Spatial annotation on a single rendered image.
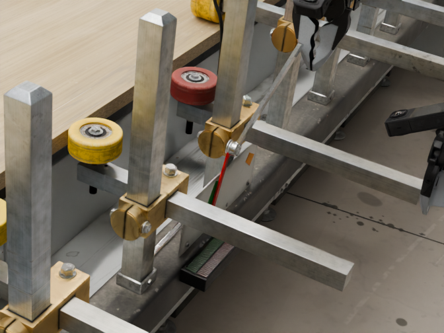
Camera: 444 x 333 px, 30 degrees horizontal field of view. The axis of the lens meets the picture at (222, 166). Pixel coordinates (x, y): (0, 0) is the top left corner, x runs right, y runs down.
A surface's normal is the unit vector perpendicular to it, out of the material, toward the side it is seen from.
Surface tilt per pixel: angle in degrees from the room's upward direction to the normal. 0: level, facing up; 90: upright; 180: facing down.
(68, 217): 90
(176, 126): 90
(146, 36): 90
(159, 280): 0
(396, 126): 90
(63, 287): 0
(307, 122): 0
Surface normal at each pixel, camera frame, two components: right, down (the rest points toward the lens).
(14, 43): 0.12, -0.83
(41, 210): 0.88, 0.34
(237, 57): -0.47, 0.43
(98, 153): 0.20, 0.55
